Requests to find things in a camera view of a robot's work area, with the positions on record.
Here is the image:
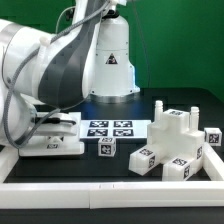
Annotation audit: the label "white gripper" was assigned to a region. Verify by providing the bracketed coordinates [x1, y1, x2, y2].
[34, 112, 81, 136]

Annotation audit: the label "white tagged cube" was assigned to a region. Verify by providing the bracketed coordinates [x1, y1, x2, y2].
[98, 136, 116, 157]
[204, 127, 222, 146]

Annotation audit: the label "white seat block with pegs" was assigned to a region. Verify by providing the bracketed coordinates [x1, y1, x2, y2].
[147, 100, 205, 164]

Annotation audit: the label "white chair back frame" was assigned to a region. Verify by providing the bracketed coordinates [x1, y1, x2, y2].
[19, 136, 84, 157]

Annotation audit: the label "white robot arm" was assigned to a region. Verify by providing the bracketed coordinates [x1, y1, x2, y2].
[0, 0, 111, 148]

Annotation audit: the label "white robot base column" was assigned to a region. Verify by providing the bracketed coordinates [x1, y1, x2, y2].
[90, 9, 140, 103]

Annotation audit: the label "white chair seat plate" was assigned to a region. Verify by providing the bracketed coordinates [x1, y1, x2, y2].
[80, 120, 151, 139]

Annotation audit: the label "white left barrier rail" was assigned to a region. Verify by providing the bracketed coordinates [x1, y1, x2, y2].
[0, 147, 19, 184]

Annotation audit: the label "white barrier rail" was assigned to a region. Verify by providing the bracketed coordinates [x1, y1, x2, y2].
[202, 142, 224, 181]
[0, 181, 224, 209]
[0, 147, 19, 184]

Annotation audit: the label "white front barrier rail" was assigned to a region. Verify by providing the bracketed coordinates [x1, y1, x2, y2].
[0, 181, 224, 209]

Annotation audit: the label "grey camera cable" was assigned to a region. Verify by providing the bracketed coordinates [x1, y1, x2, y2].
[55, 4, 77, 34]

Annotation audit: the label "white right barrier rail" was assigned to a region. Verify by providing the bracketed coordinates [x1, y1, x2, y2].
[202, 142, 224, 181]

